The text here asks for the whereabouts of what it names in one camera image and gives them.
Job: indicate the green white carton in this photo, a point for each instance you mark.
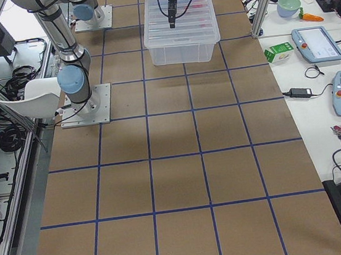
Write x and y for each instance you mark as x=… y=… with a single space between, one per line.
x=279 y=52

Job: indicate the black monitor on floor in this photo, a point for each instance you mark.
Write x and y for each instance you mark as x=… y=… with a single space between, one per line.
x=7 y=45

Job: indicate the green and blue bowl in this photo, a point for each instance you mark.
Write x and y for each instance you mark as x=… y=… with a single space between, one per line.
x=287 y=8

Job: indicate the black power adapter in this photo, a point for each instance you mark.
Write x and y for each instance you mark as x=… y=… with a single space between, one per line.
x=298 y=93

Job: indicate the translucent plastic box lid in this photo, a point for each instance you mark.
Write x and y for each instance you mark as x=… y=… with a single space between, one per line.
x=195 y=23

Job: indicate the toy carrot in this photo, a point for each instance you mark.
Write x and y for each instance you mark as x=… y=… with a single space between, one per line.
x=309 y=17

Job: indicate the clear plastic storage box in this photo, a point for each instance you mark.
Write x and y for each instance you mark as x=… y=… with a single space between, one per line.
x=182 y=54

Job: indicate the white plastic chair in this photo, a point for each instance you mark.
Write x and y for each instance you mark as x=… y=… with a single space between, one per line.
x=41 y=99

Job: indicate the upper teach pendant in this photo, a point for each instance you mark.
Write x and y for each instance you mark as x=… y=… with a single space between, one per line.
x=316 y=45

